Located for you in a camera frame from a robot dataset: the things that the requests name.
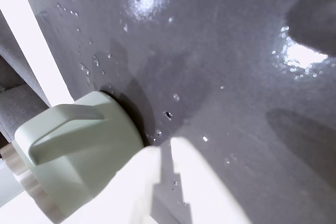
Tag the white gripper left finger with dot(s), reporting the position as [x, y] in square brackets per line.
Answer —
[123, 197]

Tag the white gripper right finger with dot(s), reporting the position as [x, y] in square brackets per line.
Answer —
[207, 195]

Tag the black table mat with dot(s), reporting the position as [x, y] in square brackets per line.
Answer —
[210, 51]

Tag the grey fabric furniture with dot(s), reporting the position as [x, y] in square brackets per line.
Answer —
[15, 98]

